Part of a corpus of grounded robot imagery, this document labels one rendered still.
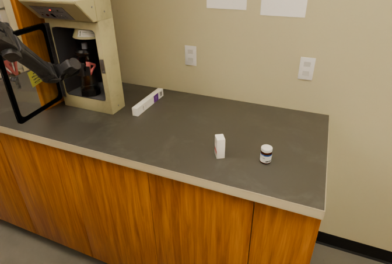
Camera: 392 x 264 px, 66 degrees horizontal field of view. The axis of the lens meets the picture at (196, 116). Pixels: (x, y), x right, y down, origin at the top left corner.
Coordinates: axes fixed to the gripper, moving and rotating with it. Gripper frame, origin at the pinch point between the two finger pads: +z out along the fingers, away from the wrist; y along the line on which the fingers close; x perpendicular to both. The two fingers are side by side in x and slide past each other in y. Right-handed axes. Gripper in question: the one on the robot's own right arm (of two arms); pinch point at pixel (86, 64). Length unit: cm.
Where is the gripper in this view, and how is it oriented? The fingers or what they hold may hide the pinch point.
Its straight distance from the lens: 165.1
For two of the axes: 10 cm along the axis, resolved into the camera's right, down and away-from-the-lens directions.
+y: -9.4, -1.5, 2.9
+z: 3.3, -3.9, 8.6
